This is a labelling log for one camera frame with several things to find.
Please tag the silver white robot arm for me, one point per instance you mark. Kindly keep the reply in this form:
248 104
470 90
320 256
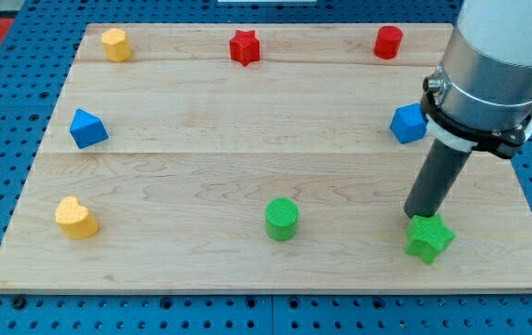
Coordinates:
479 97

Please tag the blue cube block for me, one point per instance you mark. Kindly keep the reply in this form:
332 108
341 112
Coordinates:
408 124

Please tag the green cylinder block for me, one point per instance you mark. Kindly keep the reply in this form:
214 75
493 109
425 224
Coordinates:
281 219

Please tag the light wooden board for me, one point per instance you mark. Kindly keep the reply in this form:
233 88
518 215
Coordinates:
199 145

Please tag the red star block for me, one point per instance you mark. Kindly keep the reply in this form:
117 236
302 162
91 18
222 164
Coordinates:
245 47

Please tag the green star block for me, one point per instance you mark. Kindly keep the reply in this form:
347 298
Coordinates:
428 237

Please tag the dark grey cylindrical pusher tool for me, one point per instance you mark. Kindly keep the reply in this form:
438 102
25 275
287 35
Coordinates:
436 177

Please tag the red cylinder block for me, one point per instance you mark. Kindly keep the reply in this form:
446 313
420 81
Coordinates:
388 42

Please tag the blue triangular prism block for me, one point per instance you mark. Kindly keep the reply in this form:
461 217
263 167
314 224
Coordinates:
87 129

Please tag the yellow heart block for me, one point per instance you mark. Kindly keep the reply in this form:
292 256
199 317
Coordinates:
74 219

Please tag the yellow hexagon block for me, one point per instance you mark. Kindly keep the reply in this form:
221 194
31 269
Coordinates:
115 44

